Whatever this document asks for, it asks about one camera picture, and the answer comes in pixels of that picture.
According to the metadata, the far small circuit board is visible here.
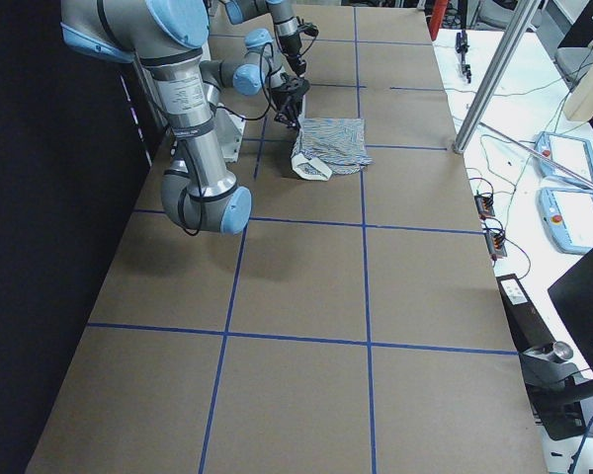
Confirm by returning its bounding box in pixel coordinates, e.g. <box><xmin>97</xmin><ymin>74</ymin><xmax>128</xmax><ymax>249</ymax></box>
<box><xmin>474</xmin><ymin>194</ymin><xmax>495</xmax><ymax>220</ymax></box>

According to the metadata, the near small circuit board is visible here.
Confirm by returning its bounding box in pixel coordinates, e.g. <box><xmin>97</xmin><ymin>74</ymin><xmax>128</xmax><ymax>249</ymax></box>
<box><xmin>484</xmin><ymin>227</ymin><xmax>507</xmax><ymax>262</ymax></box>

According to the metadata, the black camera stand clamp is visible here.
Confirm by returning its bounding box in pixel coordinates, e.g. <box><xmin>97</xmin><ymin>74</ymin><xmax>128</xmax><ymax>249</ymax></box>
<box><xmin>519</xmin><ymin>341</ymin><xmax>593</xmax><ymax>441</ymax></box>

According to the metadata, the navy white striped polo shirt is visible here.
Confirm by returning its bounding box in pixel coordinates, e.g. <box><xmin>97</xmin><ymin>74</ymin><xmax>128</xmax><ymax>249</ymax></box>
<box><xmin>291</xmin><ymin>118</ymin><xmax>373</xmax><ymax>182</ymax></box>

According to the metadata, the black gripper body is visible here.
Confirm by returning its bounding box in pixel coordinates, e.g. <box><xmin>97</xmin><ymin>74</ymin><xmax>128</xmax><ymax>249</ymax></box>
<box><xmin>271</xmin><ymin>73</ymin><xmax>310</xmax><ymax>112</ymax></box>
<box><xmin>279</xmin><ymin>17</ymin><xmax>319</xmax><ymax>62</ymax></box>

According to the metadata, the aluminium frame post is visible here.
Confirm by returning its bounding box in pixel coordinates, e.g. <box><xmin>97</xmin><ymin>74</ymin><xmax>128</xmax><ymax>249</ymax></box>
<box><xmin>453</xmin><ymin>1</ymin><xmax>539</xmax><ymax>155</ymax></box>

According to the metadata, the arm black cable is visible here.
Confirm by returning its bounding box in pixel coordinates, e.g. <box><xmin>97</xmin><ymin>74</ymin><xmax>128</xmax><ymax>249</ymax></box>
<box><xmin>177</xmin><ymin>34</ymin><xmax>284</xmax><ymax>236</ymax></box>

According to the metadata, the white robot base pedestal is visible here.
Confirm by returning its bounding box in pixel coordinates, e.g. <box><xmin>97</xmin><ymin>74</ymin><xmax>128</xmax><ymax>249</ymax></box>
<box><xmin>200</xmin><ymin>58</ymin><xmax>248</xmax><ymax>164</ymax></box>

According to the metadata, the black box with white label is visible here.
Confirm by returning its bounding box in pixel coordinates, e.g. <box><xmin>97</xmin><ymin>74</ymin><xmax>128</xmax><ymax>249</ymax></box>
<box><xmin>496</xmin><ymin>274</ymin><xmax>554</xmax><ymax>353</ymax></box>

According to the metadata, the small circuit board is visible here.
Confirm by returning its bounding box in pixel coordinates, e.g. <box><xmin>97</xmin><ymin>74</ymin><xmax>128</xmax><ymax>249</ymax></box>
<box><xmin>484</xmin><ymin>227</ymin><xmax>507</xmax><ymax>262</ymax></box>
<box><xmin>474</xmin><ymin>194</ymin><xmax>495</xmax><ymax>220</ymax></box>

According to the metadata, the black tool on white table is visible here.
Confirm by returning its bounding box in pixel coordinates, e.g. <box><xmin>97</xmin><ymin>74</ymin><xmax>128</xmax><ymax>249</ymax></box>
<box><xmin>455</xmin><ymin>29</ymin><xmax>472</xmax><ymax>84</ymax></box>

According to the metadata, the near blue teach pendant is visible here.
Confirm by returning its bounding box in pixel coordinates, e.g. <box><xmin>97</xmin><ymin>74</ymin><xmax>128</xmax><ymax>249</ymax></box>
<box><xmin>537</xmin><ymin>188</ymin><xmax>593</xmax><ymax>255</ymax></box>

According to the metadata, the blue teach pendant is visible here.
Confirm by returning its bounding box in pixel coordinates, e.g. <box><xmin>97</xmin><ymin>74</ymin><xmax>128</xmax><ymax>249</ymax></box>
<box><xmin>537</xmin><ymin>188</ymin><xmax>593</xmax><ymax>255</ymax></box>
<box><xmin>534</xmin><ymin>131</ymin><xmax>593</xmax><ymax>182</ymax></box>

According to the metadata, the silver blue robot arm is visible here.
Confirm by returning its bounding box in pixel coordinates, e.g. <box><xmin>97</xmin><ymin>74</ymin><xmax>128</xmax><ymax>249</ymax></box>
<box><xmin>225</xmin><ymin>0</ymin><xmax>319</xmax><ymax>77</ymax></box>
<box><xmin>61</xmin><ymin>1</ymin><xmax>318</xmax><ymax>235</ymax></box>

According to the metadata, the black monitor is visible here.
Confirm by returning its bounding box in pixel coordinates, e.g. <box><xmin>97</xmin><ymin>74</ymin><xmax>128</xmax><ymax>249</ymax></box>
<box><xmin>548</xmin><ymin>248</ymin><xmax>593</xmax><ymax>370</ymax></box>

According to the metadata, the far blue teach pendant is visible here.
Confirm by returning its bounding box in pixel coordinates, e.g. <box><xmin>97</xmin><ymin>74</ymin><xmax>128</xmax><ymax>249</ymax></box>
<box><xmin>534</xmin><ymin>131</ymin><xmax>593</xmax><ymax>182</ymax></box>

